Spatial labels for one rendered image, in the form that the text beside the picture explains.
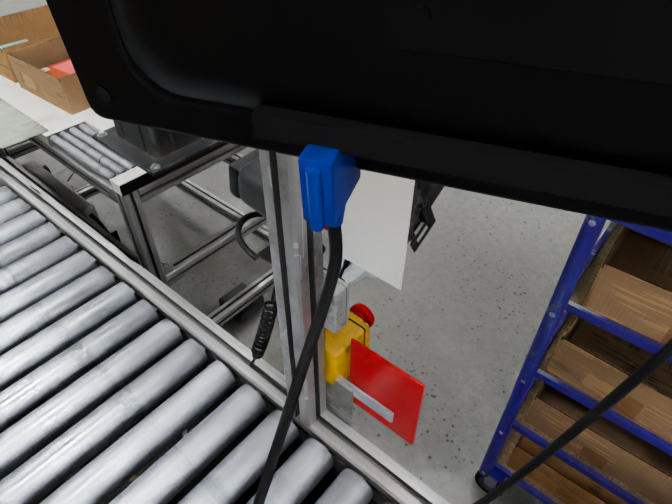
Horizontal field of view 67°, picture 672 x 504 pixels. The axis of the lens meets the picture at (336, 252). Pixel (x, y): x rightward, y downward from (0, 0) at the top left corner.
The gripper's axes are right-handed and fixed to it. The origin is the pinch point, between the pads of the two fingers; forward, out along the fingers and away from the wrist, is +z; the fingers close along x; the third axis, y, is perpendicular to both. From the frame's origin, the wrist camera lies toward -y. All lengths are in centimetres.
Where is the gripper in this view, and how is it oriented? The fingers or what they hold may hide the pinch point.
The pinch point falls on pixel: (341, 275)
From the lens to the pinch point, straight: 61.0
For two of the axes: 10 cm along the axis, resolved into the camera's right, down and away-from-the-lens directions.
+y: 3.2, 3.9, 8.6
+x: -7.6, -4.3, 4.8
